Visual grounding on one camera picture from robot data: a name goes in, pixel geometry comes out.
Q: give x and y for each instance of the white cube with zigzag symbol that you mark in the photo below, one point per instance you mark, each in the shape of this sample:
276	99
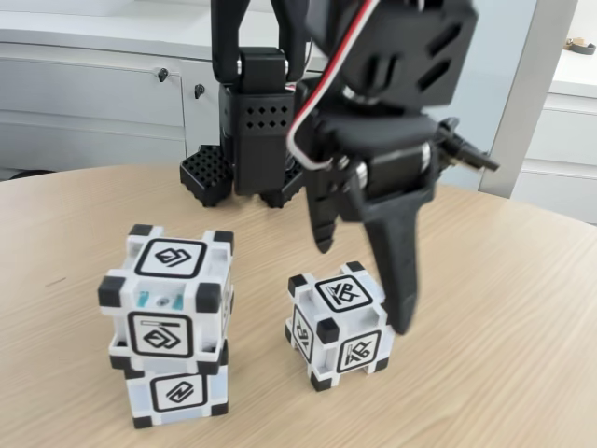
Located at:
179	394

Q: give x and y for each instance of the small dark wristband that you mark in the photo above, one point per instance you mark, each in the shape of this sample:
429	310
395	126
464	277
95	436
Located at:
579	45

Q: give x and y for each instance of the white cube with crossed symbol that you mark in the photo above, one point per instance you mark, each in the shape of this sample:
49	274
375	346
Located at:
345	336

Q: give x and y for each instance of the black cabinet key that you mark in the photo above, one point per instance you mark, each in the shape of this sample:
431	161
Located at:
199	90
162	74

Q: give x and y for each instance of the bare circuit board camera module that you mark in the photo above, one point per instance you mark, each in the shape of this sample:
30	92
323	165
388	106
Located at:
462	149

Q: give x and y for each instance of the white drawer unit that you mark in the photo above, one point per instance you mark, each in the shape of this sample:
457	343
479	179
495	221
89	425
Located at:
569	140

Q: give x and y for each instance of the white cube with square symbol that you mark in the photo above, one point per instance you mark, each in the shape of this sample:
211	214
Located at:
163	289

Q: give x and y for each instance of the grey structural pillar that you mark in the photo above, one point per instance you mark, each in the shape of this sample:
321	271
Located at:
524	93

